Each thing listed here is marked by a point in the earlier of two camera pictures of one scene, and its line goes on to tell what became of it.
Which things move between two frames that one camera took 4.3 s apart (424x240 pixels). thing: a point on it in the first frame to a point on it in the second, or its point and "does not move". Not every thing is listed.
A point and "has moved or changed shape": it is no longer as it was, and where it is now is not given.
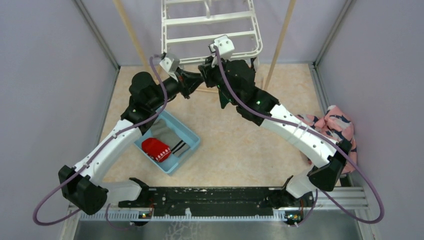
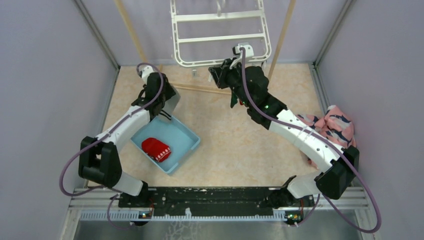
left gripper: x=187 y=81 to x=169 y=91
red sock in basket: x=158 y=150 does not move
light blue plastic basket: x=167 y=142 does not move
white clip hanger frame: x=165 y=22 has moved or changed shape
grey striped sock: x=161 y=130 to x=170 y=106
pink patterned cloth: x=336 y=125 does not move
